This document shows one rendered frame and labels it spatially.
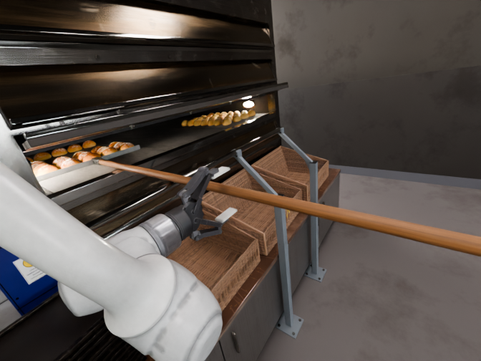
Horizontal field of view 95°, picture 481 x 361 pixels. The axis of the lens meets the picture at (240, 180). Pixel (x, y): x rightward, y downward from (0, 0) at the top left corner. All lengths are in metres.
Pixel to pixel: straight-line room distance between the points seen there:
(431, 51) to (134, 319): 3.32
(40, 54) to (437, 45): 3.25
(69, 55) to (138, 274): 0.96
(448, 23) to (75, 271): 3.37
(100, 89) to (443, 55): 3.13
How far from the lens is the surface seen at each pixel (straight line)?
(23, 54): 1.10
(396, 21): 3.39
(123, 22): 1.28
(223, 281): 1.05
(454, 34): 3.35
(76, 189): 1.12
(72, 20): 1.18
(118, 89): 1.18
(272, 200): 0.55
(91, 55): 1.17
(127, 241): 0.46
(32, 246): 0.29
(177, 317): 0.33
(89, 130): 0.96
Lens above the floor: 1.47
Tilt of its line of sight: 23 degrees down
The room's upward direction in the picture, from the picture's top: 9 degrees counter-clockwise
